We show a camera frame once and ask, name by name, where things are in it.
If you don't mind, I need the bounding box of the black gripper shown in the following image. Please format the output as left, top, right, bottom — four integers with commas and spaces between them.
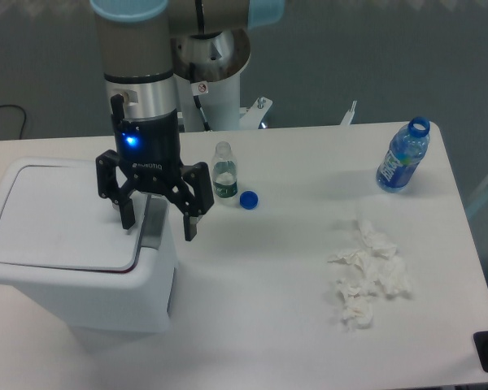
95, 94, 214, 241

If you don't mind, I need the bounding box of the white trash can lid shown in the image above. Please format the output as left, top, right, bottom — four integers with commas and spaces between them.
0, 158, 139, 272

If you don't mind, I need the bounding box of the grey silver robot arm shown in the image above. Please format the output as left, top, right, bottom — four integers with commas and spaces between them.
91, 1, 285, 241

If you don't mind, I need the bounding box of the blue bottle cap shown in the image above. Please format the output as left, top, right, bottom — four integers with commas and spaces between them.
239, 190, 259, 210

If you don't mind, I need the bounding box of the white trash can body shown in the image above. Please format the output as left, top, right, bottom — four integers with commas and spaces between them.
0, 158, 178, 335

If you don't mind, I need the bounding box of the clear green-label bottle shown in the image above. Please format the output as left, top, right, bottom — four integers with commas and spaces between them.
211, 141, 238, 207

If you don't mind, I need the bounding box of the crumpled white tissue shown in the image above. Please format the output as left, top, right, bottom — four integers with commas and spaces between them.
328, 219, 413, 331

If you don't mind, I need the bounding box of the blue drink bottle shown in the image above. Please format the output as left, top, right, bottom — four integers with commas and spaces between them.
376, 116, 430, 193

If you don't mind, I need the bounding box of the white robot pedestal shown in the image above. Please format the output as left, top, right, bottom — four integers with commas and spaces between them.
174, 64, 359, 133

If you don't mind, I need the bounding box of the black pedestal cable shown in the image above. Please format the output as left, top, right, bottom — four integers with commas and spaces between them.
189, 63, 215, 132

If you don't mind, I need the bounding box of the black floor cable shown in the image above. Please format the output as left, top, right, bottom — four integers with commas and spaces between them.
0, 104, 28, 141

